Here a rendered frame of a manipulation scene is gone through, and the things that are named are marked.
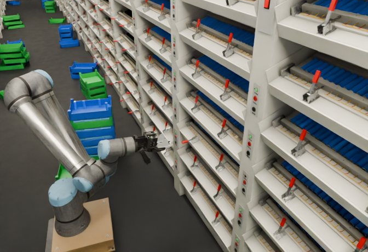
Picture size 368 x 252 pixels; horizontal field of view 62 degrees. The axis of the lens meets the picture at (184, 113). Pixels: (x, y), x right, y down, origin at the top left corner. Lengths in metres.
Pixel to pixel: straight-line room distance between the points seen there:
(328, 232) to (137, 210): 1.32
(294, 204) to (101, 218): 1.13
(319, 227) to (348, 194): 0.20
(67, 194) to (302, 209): 1.12
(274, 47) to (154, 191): 1.49
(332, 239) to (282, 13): 0.69
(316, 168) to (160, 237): 1.19
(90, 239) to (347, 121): 1.40
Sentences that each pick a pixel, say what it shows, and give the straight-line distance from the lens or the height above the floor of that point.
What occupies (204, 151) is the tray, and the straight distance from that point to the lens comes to 1.66.
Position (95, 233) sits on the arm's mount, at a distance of 1.84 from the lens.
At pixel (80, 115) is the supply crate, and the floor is 0.44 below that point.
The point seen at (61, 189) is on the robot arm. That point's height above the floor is 0.42.
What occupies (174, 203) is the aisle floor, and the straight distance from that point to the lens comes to 2.14.
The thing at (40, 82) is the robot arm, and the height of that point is 0.90.
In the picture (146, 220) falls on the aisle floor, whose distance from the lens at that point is 2.05.
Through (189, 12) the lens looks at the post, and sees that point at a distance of 1.61.
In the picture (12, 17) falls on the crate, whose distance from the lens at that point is 7.12.
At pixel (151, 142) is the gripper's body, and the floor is 0.65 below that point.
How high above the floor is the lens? 1.53
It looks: 30 degrees down
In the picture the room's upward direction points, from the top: straight up
